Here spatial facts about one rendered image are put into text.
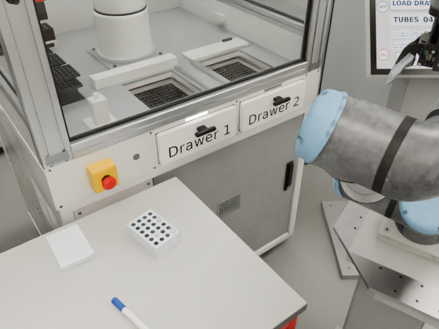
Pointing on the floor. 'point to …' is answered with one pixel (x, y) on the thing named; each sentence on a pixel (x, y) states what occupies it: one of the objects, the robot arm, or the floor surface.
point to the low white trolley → (147, 275)
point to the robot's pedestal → (401, 319)
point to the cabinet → (202, 183)
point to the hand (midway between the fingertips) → (419, 91)
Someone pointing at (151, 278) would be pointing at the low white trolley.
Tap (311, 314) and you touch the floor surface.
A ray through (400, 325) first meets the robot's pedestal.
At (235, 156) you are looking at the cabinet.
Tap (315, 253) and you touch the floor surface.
